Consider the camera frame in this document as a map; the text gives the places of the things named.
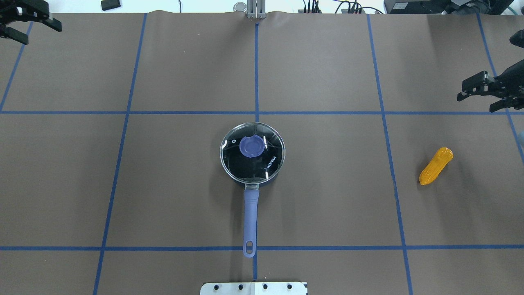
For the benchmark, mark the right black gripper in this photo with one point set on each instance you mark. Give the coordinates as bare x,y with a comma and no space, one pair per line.
509,83

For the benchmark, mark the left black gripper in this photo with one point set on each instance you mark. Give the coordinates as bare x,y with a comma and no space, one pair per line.
25,13

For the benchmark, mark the yellow corn cob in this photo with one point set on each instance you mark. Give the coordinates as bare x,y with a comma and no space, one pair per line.
434,167

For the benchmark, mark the glass lid blue knob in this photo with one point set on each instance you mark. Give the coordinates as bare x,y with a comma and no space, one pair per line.
252,153

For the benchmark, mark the small black square device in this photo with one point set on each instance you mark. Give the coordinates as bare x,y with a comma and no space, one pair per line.
107,5

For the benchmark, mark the small metal cylinder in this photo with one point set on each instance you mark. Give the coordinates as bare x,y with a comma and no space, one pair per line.
240,7

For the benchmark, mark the aluminium frame post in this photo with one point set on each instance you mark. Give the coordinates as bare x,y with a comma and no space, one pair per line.
256,9

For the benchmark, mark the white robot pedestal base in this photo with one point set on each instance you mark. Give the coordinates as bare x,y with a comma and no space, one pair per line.
255,288

